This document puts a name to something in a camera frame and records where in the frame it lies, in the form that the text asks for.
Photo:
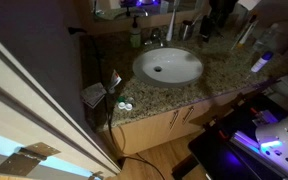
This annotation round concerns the steel toothbrush holder cup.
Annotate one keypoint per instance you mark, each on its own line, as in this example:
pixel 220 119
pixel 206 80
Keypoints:
pixel 186 30

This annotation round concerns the wooden vanity cabinet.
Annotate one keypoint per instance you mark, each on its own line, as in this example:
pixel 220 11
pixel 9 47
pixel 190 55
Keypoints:
pixel 158 129

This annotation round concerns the wall mirror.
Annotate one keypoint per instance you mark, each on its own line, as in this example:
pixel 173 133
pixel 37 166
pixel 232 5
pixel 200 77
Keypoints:
pixel 109 10

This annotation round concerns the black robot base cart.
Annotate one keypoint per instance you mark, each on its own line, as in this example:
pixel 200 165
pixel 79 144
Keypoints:
pixel 229 149

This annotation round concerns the tall white tube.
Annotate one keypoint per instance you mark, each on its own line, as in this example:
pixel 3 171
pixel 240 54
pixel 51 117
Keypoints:
pixel 171 26

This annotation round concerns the toothbrush in cup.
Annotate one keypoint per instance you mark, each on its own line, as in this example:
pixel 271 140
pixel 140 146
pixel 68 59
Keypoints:
pixel 195 19

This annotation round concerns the white door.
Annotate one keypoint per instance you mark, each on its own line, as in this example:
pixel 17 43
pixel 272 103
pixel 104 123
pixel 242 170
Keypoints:
pixel 29 115

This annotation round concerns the clear plastic bottle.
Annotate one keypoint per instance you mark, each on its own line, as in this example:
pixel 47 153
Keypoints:
pixel 262 42

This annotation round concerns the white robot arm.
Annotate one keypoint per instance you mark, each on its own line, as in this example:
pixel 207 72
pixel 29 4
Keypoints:
pixel 273 140

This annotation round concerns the chrome sink faucet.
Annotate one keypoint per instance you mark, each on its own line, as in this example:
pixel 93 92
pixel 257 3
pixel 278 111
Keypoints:
pixel 155 37

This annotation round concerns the metal door hinge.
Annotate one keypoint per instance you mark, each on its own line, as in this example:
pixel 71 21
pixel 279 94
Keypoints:
pixel 25 159

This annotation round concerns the white contact lens case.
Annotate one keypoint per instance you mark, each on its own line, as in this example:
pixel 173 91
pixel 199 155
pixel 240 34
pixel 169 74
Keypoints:
pixel 126 106

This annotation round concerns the white bottle blue cap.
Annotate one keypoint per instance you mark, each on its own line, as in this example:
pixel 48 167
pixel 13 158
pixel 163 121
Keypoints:
pixel 266 57

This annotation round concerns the white oval sink basin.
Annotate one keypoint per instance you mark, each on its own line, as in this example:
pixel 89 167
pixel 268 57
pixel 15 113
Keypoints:
pixel 167 67

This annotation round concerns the white cream tube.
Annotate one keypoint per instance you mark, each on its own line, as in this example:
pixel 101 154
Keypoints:
pixel 247 33

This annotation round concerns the green soap dispenser bottle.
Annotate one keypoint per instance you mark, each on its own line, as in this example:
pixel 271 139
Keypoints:
pixel 135 34

